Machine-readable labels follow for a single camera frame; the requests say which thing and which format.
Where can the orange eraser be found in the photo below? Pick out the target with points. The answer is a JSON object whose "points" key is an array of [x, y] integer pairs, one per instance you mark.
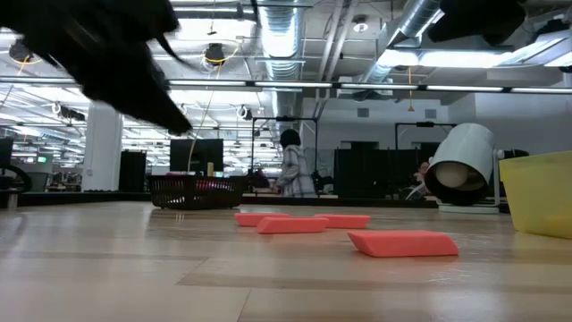
{"points": [[292, 225], [252, 219], [402, 243], [344, 220]]}

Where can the black monitor screen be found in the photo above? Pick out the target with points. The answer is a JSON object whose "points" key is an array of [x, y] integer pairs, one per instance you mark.
{"points": [[196, 154]]}

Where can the black aluminium table frame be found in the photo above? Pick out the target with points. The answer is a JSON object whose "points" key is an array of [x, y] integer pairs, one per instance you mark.
{"points": [[89, 198]]}

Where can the small yellow cylinder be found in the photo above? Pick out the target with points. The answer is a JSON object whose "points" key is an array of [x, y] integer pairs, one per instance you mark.
{"points": [[210, 169]]}

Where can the silver spiral ventilation duct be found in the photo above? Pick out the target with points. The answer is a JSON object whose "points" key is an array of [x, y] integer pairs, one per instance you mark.
{"points": [[415, 20], [281, 44]]}

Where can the black cabinet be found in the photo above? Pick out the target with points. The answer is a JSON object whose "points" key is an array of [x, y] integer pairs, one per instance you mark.
{"points": [[132, 171]]}

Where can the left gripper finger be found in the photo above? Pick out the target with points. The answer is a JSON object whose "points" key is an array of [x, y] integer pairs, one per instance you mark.
{"points": [[152, 103]]}

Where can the fluorescent ceiling light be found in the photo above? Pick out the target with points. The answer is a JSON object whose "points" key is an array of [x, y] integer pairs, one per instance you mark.
{"points": [[447, 58]]}

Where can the person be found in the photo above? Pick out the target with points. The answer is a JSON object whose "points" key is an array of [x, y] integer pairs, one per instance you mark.
{"points": [[295, 170], [420, 179]]}

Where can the black mesh plastic basket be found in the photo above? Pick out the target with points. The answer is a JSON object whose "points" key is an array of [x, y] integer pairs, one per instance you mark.
{"points": [[179, 192]]}

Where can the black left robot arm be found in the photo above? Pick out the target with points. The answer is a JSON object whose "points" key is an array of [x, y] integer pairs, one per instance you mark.
{"points": [[67, 15]]}

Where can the translucent yellow plastic bin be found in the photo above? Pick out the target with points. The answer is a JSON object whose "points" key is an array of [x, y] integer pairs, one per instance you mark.
{"points": [[540, 197]]}

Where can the black partition panels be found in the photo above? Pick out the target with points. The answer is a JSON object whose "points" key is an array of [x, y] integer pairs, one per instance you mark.
{"points": [[380, 174]]}

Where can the white cylinder lamp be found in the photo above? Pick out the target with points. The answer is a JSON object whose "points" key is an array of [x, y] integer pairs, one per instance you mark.
{"points": [[465, 156]]}

